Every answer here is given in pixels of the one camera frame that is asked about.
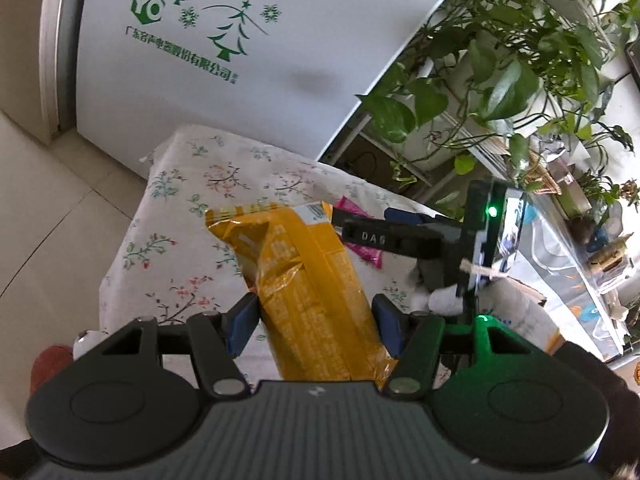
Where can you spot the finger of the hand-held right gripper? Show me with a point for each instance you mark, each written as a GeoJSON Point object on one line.
{"type": "Point", "coordinates": [407, 216]}
{"type": "Point", "coordinates": [380, 237]}

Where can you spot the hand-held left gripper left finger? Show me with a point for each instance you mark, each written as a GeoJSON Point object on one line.
{"type": "Point", "coordinates": [245, 321]}

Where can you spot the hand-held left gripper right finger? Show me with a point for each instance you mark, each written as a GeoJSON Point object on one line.
{"type": "Point", "coordinates": [387, 325]}

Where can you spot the pink snack packet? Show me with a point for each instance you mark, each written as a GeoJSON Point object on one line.
{"type": "Point", "coordinates": [370, 255]}

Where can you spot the purple snack packet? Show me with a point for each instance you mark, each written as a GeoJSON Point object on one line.
{"type": "Point", "coordinates": [345, 285]}

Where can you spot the person's right hand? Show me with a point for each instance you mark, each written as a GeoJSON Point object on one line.
{"type": "Point", "coordinates": [442, 287]}

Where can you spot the wicker basket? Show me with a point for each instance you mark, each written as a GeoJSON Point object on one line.
{"type": "Point", "coordinates": [542, 180]}

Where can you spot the clear glass tank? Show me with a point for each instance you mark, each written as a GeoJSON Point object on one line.
{"type": "Point", "coordinates": [575, 280]}

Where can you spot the white metal plant rack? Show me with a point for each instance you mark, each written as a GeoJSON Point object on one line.
{"type": "Point", "coordinates": [360, 135]}

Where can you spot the floral tablecloth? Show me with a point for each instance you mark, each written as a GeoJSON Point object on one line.
{"type": "Point", "coordinates": [175, 240]}

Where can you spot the green pothos plant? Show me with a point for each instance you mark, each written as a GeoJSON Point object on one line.
{"type": "Point", "coordinates": [500, 85]}

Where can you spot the red rounded object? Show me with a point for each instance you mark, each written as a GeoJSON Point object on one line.
{"type": "Point", "coordinates": [50, 365]}

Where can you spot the white freezer with green print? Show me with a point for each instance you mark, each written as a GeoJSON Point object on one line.
{"type": "Point", "coordinates": [250, 60]}

